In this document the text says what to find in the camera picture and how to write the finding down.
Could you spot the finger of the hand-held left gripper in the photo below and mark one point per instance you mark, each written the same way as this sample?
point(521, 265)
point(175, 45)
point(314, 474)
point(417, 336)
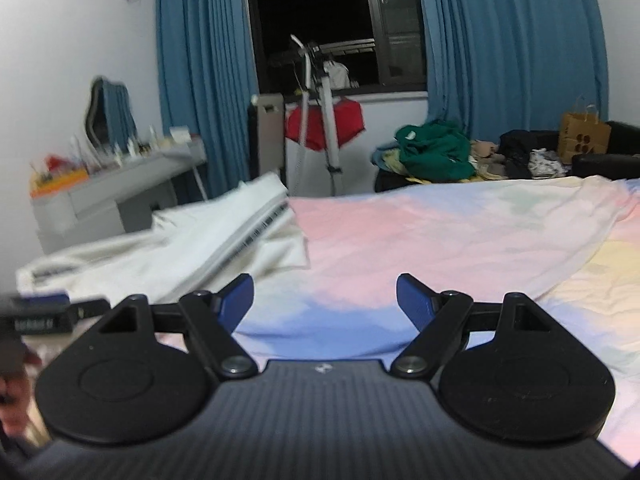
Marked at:
point(90, 308)

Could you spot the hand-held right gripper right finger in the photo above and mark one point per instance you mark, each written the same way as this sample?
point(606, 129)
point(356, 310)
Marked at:
point(413, 296)

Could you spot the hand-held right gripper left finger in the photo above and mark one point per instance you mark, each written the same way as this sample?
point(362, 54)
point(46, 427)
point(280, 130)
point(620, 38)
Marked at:
point(238, 295)

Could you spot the white garment with striped trim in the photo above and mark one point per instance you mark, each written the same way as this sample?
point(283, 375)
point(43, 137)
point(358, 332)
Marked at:
point(200, 245)

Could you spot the black clothes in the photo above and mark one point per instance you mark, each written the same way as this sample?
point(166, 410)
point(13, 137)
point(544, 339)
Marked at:
point(520, 147)

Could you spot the person's left hand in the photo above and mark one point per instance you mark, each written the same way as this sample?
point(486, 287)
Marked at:
point(15, 405)

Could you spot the pastel bed sheet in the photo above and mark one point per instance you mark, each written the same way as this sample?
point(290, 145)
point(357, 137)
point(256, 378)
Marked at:
point(410, 220)

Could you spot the grey dressing table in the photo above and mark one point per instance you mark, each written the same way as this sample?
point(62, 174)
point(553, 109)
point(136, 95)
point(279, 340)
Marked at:
point(120, 190)

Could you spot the orange tray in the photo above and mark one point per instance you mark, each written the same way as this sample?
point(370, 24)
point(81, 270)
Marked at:
point(60, 180)

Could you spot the green garment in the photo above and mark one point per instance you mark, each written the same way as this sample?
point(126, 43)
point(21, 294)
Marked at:
point(435, 147)

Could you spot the group of toiletry bottles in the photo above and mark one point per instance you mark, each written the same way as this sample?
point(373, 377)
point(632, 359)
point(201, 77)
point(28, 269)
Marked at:
point(125, 147)

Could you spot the red cloth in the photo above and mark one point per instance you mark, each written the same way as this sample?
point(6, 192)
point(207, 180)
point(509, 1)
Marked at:
point(345, 120)

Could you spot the white patterned cloth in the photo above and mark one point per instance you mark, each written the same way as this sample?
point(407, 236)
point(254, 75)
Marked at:
point(547, 162)

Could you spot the white garment steamer stand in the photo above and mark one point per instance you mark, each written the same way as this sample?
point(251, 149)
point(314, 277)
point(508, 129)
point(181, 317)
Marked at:
point(327, 120)

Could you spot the wavy-edged mirror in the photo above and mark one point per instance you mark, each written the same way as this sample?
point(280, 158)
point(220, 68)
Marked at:
point(107, 110)

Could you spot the brown paper bag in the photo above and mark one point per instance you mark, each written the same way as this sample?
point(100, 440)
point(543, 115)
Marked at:
point(582, 137)

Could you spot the white hanging cloth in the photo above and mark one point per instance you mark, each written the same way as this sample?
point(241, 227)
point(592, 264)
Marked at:
point(339, 75)

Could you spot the black sofa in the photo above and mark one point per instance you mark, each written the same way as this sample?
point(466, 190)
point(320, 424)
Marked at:
point(622, 157)

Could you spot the dark window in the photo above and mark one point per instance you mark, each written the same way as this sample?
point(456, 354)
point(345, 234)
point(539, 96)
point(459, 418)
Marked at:
point(320, 10)

